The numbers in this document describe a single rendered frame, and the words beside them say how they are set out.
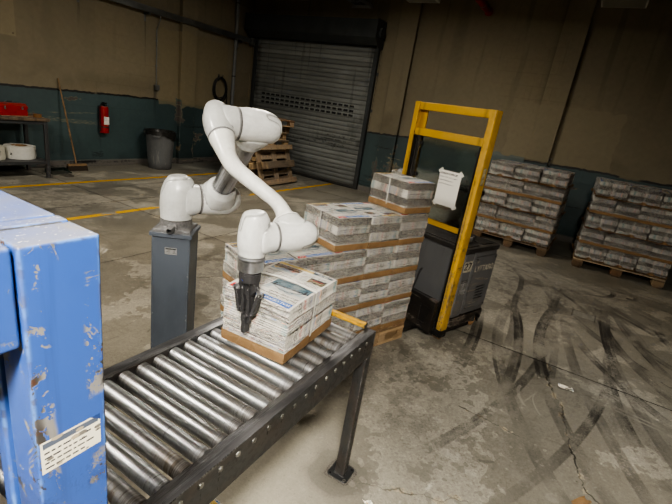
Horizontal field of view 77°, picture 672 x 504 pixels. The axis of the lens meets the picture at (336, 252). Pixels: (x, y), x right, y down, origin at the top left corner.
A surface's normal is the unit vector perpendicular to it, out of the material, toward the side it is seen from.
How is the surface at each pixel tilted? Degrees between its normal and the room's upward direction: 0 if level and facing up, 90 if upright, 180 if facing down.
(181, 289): 90
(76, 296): 90
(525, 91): 90
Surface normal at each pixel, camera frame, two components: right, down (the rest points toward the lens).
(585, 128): -0.51, 0.21
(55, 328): 0.85, 0.28
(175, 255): 0.09, 0.33
